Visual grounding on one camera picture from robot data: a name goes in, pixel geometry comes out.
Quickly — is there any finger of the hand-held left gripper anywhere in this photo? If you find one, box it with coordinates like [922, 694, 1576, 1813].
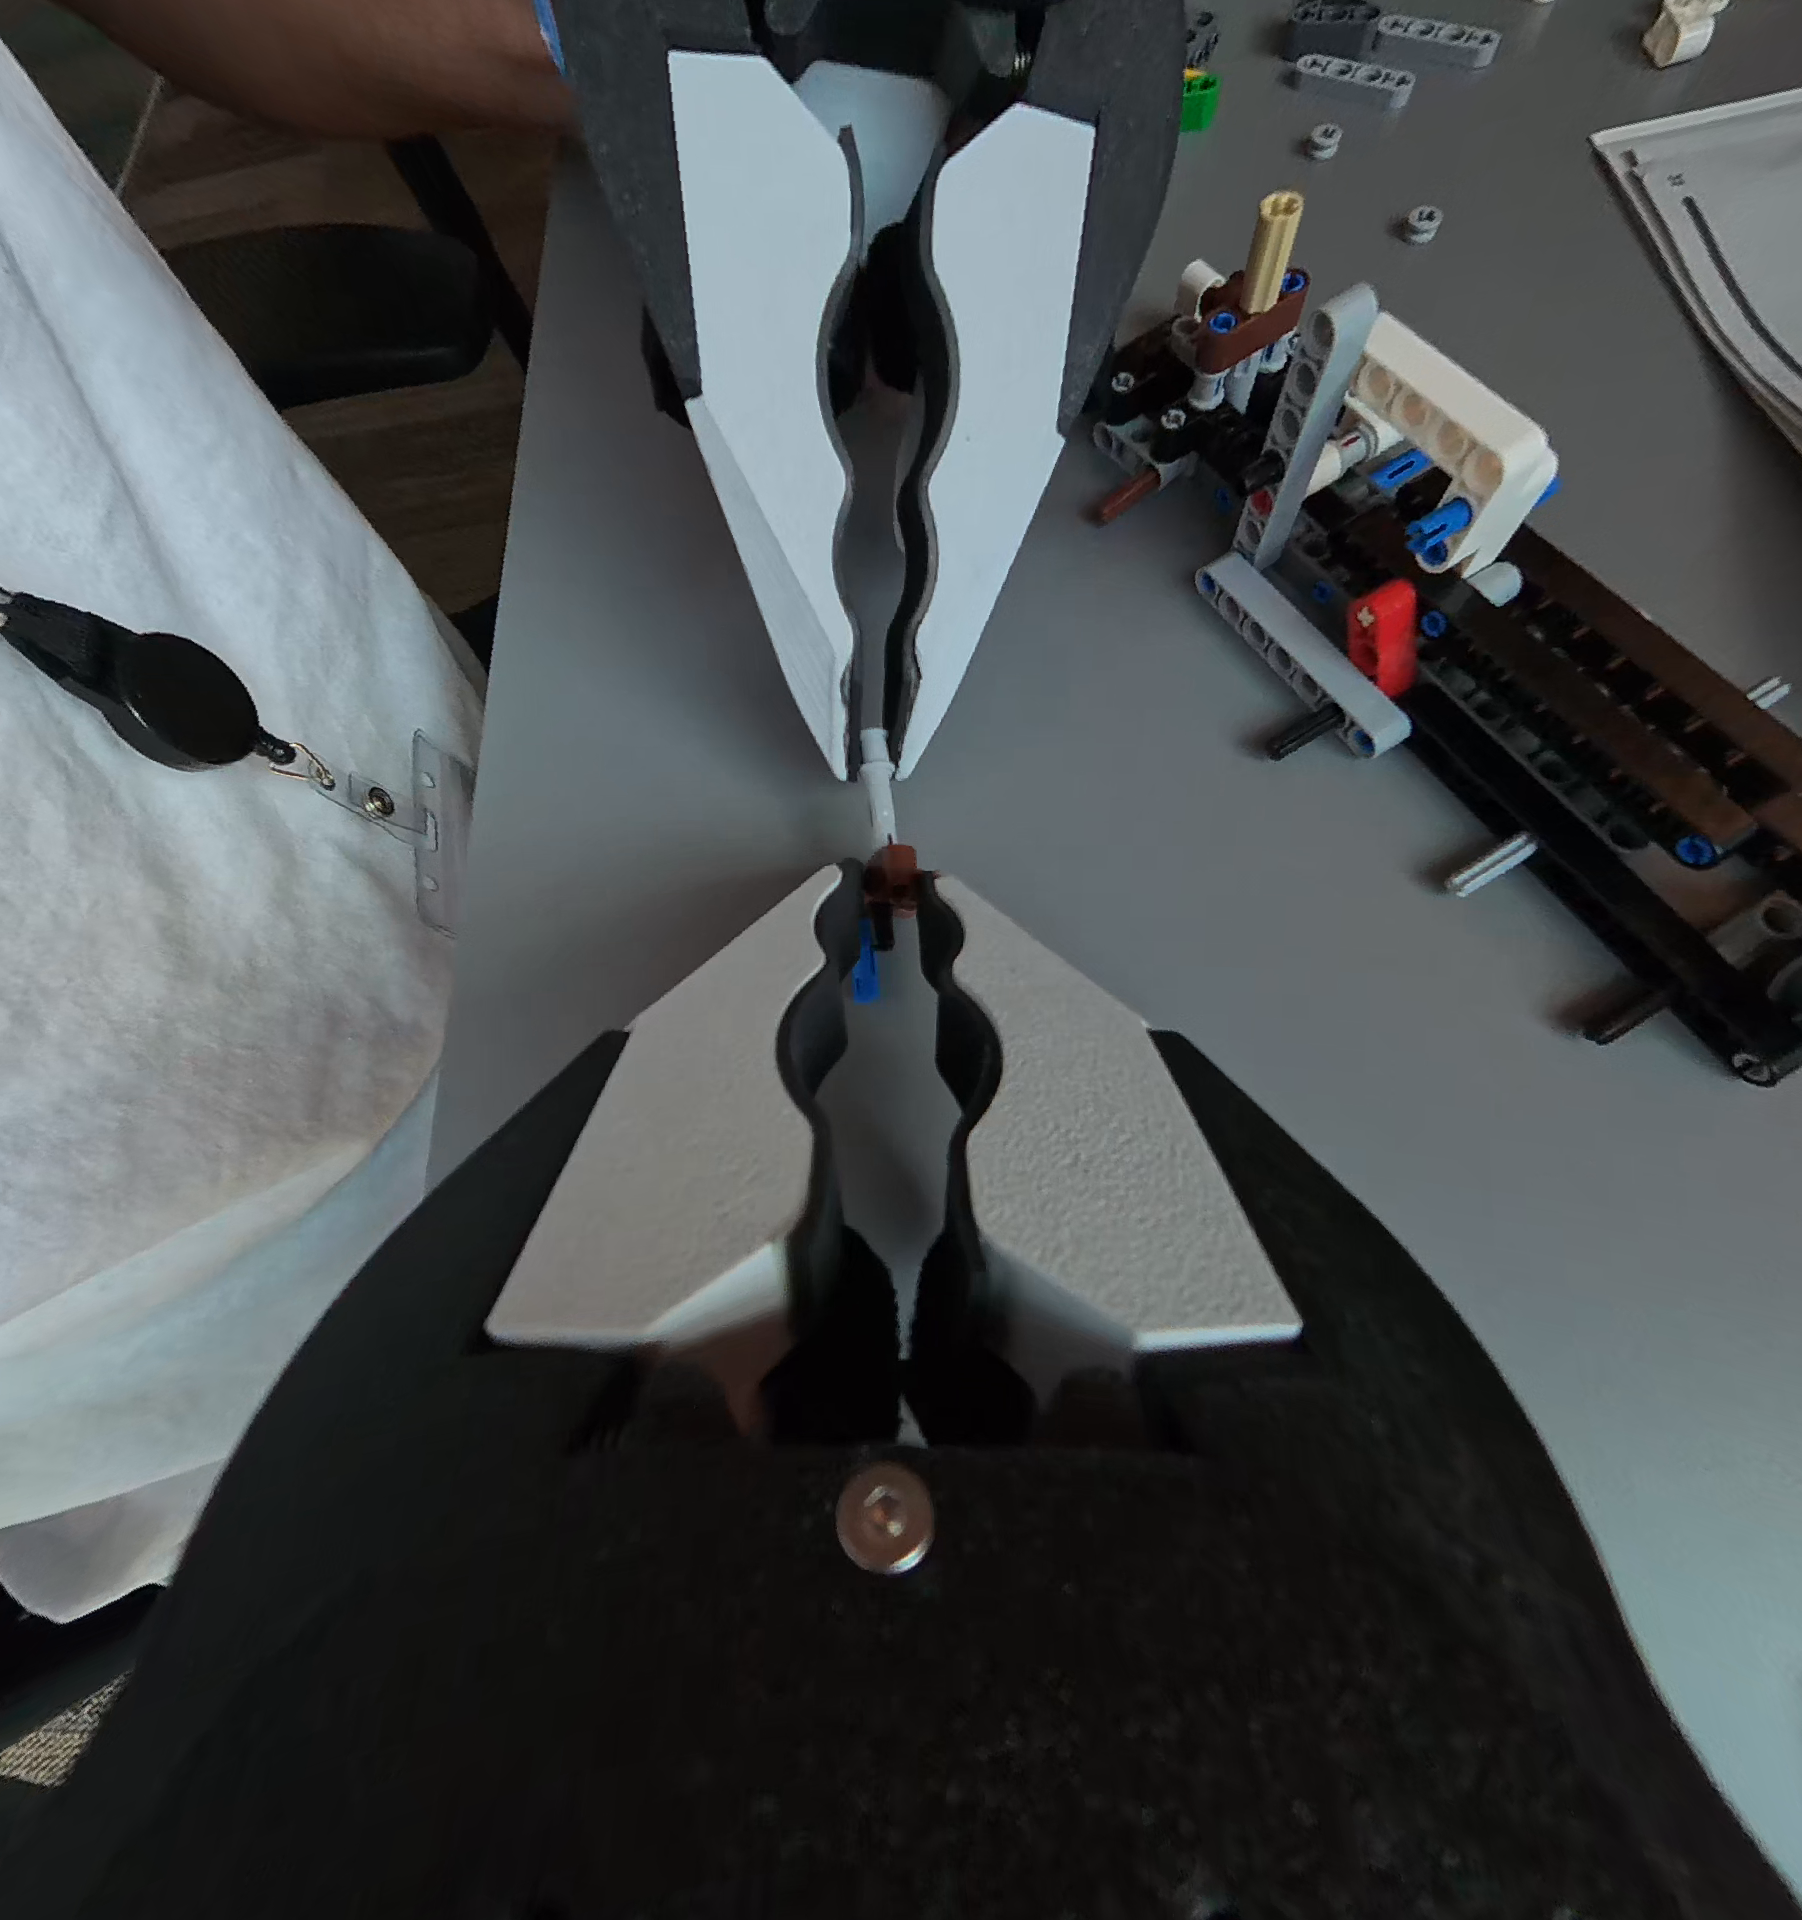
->
[666, 49, 866, 786]
[883, 98, 1102, 786]

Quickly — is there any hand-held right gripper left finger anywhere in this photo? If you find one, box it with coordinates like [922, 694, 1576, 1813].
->
[485, 859, 866, 1450]

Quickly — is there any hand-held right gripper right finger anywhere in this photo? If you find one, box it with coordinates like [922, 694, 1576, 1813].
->
[913, 871, 1309, 1412]

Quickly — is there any brown lego connector with blue pin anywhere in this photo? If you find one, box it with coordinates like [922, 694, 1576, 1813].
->
[846, 843, 935, 1007]

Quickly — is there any person's left forearm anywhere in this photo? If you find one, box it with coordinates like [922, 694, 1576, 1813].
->
[53, 0, 577, 140]

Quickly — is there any lego instruction booklet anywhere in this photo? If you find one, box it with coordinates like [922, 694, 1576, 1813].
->
[1588, 74, 1802, 524]

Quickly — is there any black office chair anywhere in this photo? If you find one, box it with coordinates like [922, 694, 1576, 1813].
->
[162, 135, 538, 417]

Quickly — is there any clear badge holder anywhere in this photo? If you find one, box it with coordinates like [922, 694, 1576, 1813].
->
[257, 727, 479, 942]

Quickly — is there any white shirt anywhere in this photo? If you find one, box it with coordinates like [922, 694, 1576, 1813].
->
[0, 0, 492, 1626]

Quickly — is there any black badge reel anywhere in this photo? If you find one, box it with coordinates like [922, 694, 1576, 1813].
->
[96, 630, 265, 776]

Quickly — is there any partly built lego vehicle frame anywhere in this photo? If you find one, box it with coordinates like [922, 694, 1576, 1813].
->
[1093, 186, 1802, 1086]

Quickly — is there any black lanyard strap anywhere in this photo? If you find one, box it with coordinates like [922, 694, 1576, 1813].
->
[0, 552, 133, 678]

